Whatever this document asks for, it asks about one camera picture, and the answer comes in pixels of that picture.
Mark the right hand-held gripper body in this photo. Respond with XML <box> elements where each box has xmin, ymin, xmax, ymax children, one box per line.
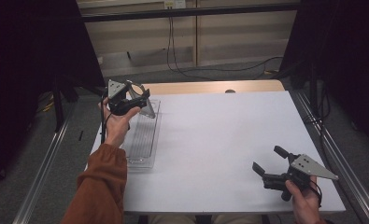
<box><xmin>262</xmin><ymin>153</ymin><xmax>340</xmax><ymax>202</ymax></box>

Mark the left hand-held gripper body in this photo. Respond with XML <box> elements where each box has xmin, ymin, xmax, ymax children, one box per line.
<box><xmin>106</xmin><ymin>78</ymin><xmax>151</xmax><ymax>117</ymax></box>

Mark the clear plastic tray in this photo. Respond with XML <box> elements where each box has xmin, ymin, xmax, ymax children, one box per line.
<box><xmin>121</xmin><ymin>99</ymin><xmax>163</xmax><ymax>173</ymax></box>

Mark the person's left hand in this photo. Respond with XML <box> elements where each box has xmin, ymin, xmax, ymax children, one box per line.
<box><xmin>97</xmin><ymin>96</ymin><xmax>142</xmax><ymax>149</ymax></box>

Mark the person's right hand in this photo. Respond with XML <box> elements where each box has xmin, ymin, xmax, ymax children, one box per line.
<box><xmin>284</xmin><ymin>175</ymin><xmax>322</xmax><ymax>224</ymax></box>

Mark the white table cover sheet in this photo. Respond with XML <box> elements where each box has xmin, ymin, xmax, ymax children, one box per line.
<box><xmin>85</xmin><ymin>90</ymin><xmax>347</xmax><ymax>215</ymax></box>

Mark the wooden table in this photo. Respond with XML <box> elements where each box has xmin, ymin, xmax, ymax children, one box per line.
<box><xmin>132</xmin><ymin>79</ymin><xmax>286</xmax><ymax>97</ymax></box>

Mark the black stand leg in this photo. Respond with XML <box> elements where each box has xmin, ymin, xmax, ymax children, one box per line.
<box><xmin>51</xmin><ymin>74</ymin><xmax>65</xmax><ymax>133</ymax></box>

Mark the black horizontal bar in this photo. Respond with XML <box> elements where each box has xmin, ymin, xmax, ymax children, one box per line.
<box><xmin>79</xmin><ymin>2</ymin><xmax>302</xmax><ymax>23</ymax></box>

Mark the black curtain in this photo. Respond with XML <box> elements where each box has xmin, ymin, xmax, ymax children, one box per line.
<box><xmin>0</xmin><ymin>0</ymin><xmax>107</xmax><ymax>195</ymax></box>
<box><xmin>277</xmin><ymin>0</ymin><xmax>369</xmax><ymax>157</ymax></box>

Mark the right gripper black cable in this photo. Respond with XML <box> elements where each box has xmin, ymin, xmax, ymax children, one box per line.
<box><xmin>308</xmin><ymin>179</ymin><xmax>324</xmax><ymax>209</ymax></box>

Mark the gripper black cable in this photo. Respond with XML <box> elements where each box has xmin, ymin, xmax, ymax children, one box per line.
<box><xmin>308</xmin><ymin>179</ymin><xmax>324</xmax><ymax>209</ymax></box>
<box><xmin>99</xmin><ymin>91</ymin><xmax>113</xmax><ymax>146</ymax></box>

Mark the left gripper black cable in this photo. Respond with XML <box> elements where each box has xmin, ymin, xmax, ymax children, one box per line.
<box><xmin>99</xmin><ymin>91</ymin><xmax>113</xmax><ymax>146</ymax></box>

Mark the black floor cable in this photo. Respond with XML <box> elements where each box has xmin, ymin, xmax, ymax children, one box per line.
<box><xmin>165</xmin><ymin>16</ymin><xmax>285</xmax><ymax>82</ymax></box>

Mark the metal floor rail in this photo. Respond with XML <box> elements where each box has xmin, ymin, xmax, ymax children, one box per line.
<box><xmin>11</xmin><ymin>117</ymin><xmax>72</xmax><ymax>224</ymax></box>
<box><xmin>293</xmin><ymin>89</ymin><xmax>369</xmax><ymax>224</ymax></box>

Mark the yellow floor cable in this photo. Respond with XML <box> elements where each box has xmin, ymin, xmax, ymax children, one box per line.
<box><xmin>40</xmin><ymin>92</ymin><xmax>56</xmax><ymax>114</ymax></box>

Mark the white wall socket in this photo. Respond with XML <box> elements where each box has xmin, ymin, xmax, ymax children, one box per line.
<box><xmin>163</xmin><ymin>0</ymin><xmax>187</xmax><ymax>10</ymax></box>

